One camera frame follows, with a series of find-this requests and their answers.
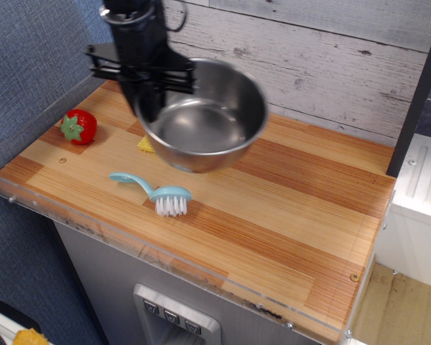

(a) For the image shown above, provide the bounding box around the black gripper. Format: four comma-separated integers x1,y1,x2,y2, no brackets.
85,16,195,122

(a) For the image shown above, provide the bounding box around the stainless steel pot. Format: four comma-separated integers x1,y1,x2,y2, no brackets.
137,58,268,173

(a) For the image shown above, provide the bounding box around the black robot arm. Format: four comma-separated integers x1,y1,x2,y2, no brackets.
85,1,195,123

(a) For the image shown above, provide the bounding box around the yellow folded napkin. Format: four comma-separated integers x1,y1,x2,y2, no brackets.
137,135,155,154

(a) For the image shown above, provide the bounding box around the red toy strawberry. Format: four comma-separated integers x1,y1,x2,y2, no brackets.
60,109,98,145

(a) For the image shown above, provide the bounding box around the light blue dish brush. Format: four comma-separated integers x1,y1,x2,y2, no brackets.
109,172,193,217

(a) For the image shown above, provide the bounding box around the clear acrylic edge guard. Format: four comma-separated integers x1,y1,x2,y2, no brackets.
0,81,395,344

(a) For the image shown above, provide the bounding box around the grey toy fridge cabinet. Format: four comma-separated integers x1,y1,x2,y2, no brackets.
55,223,314,344

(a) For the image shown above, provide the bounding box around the silver dispenser button panel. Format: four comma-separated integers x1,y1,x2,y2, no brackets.
133,283,222,344

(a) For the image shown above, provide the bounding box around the yellow object at corner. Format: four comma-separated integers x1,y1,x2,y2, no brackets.
11,328,50,345

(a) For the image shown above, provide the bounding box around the white ribbed side counter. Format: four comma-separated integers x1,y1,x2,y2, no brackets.
374,134,431,285

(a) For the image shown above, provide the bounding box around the black vertical post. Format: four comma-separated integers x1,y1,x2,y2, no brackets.
386,46,431,178

